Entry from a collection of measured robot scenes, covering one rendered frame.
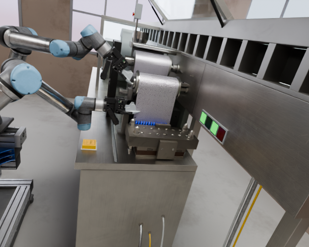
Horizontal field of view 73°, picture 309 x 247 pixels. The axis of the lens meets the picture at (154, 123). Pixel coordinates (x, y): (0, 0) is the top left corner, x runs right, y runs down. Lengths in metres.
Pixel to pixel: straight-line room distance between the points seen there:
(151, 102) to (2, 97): 0.72
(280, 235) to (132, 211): 0.75
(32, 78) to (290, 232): 1.14
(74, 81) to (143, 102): 3.48
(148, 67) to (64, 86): 3.39
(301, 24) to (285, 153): 0.38
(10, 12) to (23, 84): 3.72
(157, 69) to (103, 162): 0.72
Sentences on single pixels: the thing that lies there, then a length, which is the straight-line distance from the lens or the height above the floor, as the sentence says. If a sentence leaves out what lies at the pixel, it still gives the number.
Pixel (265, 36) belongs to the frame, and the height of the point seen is 1.59.
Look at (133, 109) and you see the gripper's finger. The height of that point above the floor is 1.11.
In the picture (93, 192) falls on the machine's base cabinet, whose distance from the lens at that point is 1.21.
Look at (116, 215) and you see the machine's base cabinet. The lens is 1.34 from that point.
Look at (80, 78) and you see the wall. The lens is 4.60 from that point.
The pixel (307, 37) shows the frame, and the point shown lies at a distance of 0.77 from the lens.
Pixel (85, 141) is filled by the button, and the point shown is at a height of 0.92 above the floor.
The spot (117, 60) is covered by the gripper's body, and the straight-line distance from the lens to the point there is 1.18.
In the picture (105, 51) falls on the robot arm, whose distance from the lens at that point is 1.16.
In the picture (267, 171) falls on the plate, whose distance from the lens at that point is 0.78.
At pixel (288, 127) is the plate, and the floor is 1.35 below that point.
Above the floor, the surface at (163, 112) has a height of 1.10.
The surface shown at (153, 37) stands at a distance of 2.24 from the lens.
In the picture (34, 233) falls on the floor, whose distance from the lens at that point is 2.00.
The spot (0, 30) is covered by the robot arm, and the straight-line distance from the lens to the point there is 1.37.
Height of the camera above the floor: 1.53
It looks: 23 degrees down
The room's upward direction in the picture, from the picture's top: 12 degrees clockwise
